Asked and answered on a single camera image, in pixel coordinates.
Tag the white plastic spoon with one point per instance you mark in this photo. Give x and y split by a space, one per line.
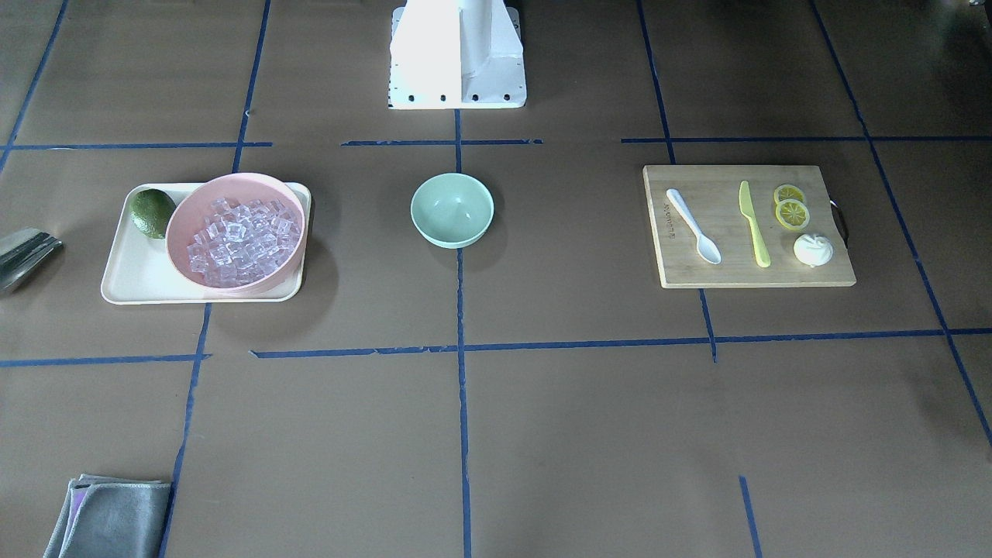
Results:
706 248

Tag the mint green bowl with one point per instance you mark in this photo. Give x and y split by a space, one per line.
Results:
452 210

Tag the pile of clear ice cubes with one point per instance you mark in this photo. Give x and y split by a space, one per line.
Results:
241 244

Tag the pink bowl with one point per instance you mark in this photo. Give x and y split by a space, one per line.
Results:
190 216

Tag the metal ice scoop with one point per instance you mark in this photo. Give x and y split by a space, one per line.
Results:
21 254

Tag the bamboo cutting board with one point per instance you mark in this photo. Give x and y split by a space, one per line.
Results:
744 226

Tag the yellow plastic knife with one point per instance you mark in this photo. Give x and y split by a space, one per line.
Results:
747 209

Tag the green avocado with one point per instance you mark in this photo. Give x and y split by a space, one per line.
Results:
150 211

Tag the cream plastic tray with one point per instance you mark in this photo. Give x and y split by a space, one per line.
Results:
138 270

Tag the folded grey cloth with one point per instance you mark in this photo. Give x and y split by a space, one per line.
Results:
110 517

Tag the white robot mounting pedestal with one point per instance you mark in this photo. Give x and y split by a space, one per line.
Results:
448 55

